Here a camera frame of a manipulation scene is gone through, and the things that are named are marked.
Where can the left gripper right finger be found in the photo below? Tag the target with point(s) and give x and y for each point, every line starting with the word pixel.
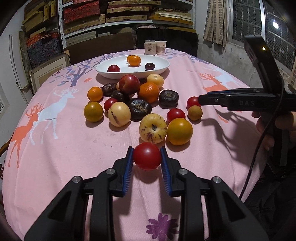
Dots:
pixel 228 217

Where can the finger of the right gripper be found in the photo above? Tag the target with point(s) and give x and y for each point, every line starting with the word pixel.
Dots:
pixel 230 91
pixel 214 99

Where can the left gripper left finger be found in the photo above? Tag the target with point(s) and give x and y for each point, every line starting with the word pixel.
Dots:
pixel 65 216

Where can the dark purple mangosteen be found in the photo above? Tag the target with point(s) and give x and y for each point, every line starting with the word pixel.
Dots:
pixel 139 109

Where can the red cherry tomato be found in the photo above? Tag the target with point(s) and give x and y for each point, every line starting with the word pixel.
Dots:
pixel 147 156

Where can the small orange mandarin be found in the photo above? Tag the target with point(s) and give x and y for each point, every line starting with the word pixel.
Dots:
pixel 133 60

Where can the yellow round pear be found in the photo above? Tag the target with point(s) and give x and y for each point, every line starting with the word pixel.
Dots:
pixel 156 79

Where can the right hand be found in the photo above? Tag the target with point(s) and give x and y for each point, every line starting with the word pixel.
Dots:
pixel 285 122

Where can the yellow orange passionfruit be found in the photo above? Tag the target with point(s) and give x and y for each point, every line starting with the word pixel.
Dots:
pixel 179 131

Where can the beige striped curtain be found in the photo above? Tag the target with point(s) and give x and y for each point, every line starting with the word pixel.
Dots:
pixel 216 22

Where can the large orange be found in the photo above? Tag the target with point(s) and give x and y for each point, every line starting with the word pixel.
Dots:
pixel 149 92

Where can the window with grille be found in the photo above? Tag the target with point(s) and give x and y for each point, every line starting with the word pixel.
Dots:
pixel 250 17

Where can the beige paper cup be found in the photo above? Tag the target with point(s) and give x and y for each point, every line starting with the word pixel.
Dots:
pixel 160 47

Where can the beige patterned tin can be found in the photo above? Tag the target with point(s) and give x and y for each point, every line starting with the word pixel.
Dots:
pixel 150 47

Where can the red apple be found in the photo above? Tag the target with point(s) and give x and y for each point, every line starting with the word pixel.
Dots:
pixel 129 84

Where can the pink patterned tablecloth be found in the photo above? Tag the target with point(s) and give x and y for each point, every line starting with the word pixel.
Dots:
pixel 53 142

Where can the yellow striped pepino melon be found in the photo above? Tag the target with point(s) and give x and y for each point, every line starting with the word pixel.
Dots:
pixel 119 114

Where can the brown cardboard panel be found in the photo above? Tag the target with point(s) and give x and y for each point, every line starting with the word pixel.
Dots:
pixel 99 46

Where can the red plum on plate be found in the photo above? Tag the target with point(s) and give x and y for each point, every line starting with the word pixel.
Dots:
pixel 113 68

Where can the small orange tangerine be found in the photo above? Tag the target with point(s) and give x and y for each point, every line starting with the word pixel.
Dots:
pixel 95 94

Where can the beige framed board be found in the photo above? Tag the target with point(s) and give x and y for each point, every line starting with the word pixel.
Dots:
pixel 40 74

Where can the white metal shelf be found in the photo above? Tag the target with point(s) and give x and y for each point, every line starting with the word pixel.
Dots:
pixel 79 17

